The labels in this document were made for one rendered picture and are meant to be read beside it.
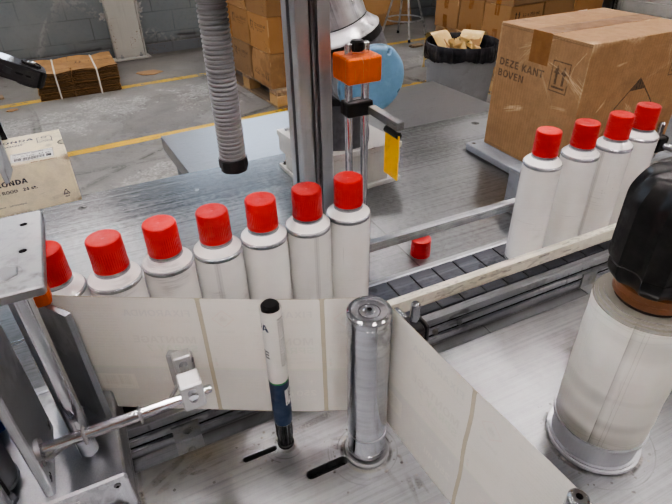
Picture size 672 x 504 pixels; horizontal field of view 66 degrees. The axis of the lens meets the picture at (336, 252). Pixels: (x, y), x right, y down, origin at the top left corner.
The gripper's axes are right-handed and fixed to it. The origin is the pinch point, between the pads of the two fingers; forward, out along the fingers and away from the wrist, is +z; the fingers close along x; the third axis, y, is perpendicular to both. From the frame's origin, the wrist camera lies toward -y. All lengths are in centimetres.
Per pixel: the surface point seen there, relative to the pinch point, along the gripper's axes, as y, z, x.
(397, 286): -43, 14, 42
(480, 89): -232, 69, -138
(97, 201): -10.3, 18.4, -18.2
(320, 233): -29, -2, 46
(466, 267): -55, 14, 44
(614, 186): -76, 5, 50
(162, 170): -54, 102, -211
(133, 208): -16.2, 18.5, -11.2
